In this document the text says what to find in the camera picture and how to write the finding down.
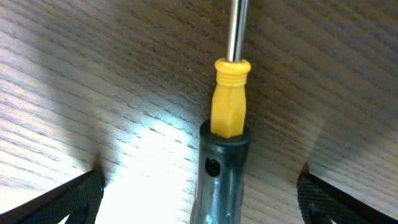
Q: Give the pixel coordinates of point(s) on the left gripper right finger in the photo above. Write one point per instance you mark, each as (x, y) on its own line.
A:
(320, 202)

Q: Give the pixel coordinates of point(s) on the black and yellow screwdriver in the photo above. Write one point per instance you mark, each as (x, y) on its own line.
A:
(224, 138)

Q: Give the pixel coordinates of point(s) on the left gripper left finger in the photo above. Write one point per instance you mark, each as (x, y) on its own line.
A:
(76, 201)

